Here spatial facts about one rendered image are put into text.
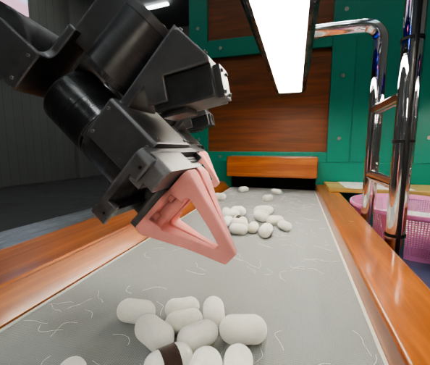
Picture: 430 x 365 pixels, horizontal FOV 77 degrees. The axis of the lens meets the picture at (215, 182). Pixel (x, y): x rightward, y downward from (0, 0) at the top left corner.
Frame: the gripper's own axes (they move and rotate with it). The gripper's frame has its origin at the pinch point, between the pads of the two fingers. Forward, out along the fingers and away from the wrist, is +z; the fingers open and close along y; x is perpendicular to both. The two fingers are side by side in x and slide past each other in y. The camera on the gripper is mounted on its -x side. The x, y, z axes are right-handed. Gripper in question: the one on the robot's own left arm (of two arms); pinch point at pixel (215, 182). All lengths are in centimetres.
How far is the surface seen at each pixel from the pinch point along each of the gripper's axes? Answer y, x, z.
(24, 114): 440, 328, -514
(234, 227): -11.8, 0.0, 9.4
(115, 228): -21.2, 10.3, -4.4
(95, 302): -35.6, 6.7, 3.7
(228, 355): -40.4, -4.1, 13.8
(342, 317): -31.2, -8.1, 21.2
